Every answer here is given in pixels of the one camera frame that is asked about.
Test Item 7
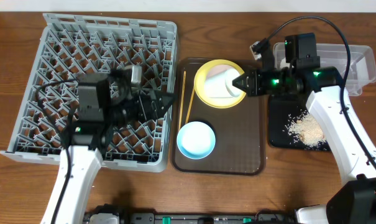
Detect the clear plastic waste bin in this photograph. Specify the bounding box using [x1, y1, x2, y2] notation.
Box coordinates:
[273, 42, 376, 96]

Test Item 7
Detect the grey plastic dish rack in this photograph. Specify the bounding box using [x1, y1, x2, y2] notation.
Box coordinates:
[3, 13, 178, 165]

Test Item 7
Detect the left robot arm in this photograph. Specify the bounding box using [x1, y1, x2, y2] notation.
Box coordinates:
[42, 71, 177, 223]

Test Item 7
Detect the right wooden chopstick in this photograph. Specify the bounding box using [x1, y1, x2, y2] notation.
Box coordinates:
[185, 87, 195, 124]

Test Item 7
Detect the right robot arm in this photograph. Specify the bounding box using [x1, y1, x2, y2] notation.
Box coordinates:
[232, 33, 376, 223]

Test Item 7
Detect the yellow round plate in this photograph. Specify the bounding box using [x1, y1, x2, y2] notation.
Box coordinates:
[194, 59, 246, 109]

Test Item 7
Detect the light blue bowl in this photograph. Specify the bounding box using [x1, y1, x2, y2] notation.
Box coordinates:
[177, 121, 216, 160]

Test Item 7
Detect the black rectangular tray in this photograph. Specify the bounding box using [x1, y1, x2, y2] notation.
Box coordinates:
[267, 93, 331, 152]

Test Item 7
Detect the pile of rice scraps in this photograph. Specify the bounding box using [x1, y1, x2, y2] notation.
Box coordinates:
[286, 112, 327, 148]

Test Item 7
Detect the wooden chopstick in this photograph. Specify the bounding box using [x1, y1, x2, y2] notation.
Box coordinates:
[185, 87, 195, 124]
[178, 70, 186, 132]

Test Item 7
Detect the left wooden chopstick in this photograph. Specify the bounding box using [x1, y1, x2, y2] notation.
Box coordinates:
[178, 70, 186, 132]

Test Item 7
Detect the dark brown serving tray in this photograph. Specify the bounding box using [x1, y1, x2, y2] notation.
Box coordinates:
[171, 58, 267, 176]

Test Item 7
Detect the white pink bowl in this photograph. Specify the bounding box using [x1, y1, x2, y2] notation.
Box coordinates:
[204, 64, 242, 98]

